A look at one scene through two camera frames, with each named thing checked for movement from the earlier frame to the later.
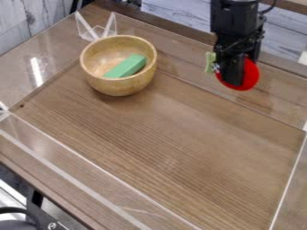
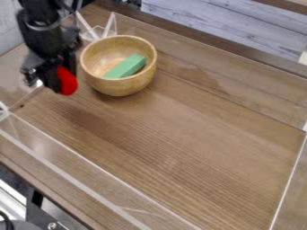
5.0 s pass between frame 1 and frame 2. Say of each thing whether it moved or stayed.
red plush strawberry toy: moved
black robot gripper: moved
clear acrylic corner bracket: stayed
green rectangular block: stayed
